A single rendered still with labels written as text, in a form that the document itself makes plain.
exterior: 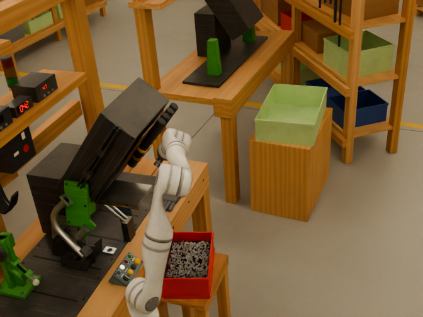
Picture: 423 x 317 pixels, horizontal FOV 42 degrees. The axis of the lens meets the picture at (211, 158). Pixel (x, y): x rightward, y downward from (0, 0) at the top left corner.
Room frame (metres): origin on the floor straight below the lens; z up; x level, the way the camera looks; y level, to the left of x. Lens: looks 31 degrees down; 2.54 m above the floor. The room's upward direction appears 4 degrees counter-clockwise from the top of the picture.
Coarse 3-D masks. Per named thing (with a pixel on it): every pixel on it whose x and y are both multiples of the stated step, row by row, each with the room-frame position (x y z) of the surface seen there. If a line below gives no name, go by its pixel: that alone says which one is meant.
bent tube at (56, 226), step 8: (64, 200) 1.93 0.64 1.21; (56, 208) 1.94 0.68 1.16; (56, 216) 1.94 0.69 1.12; (56, 224) 1.93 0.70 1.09; (56, 232) 1.91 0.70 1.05; (64, 232) 1.91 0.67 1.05; (64, 240) 1.89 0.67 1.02; (72, 240) 1.89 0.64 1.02; (72, 248) 1.87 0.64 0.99; (80, 248) 1.87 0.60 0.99; (80, 256) 1.85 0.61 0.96
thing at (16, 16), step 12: (12, 0) 2.42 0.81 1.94; (24, 0) 2.42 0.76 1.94; (36, 0) 2.49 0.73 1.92; (48, 0) 2.58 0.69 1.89; (60, 0) 2.66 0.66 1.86; (0, 12) 2.26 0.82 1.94; (12, 12) 2.33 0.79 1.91; (24, 12) 2.40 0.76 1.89; (36, 12) 2.47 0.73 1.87; (0, 24) 2.24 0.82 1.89; (12, 24) 2.31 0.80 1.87
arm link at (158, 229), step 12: (168, 168) 1.41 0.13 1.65; (180, 168) 1.42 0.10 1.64; (156, 180) 1.40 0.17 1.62; (168, 180) 1.38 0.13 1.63; (156, 192) 1.38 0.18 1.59; (168, 192) 1.38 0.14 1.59; (156, 204) 1.37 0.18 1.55; (156, 216) 1.36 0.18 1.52; (156, 228) 1.34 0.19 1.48; (168, 228) 1.36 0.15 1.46; (156, 240) 1.33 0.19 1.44; (168, 240) 1.34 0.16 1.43
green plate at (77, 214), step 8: (64, 184) 1.98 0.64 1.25; (72, 184) 1.97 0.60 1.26; (80, 184) 1.96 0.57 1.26; (72, 192) 1.96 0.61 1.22; (80, 192) 1.95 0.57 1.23; (88, 192) 1.94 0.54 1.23; (72, 200) 1.95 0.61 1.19; (80, 200) 1.94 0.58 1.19; (88, 200) 1.93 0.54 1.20; (72, 208) 1.95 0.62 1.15; (80, 208) 1.93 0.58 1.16; (88, 208) 1.92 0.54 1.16; (72, 216) 1.94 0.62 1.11; (80, 216) 1.92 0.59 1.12; (88, 216) 1.91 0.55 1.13; (72, 224) 1.93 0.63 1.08; (80, 224) 1.92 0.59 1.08
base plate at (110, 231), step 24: (96, 216) 2.21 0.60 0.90; (144, 216) 2.18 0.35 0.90; (48, 240) 2.05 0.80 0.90; (120, 240) 2.01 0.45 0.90; (24, 264) 1.89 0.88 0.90; (48, 264) 1.88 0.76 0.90; (96, 264) 1.86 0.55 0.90; (48, 288) 1.73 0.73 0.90; (72, 288) 1.72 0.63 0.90; (0, 312) 1.61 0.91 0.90; (24, 312) 1.60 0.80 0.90; (48, 312) 1.59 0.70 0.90; (72, 312) 1.58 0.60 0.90
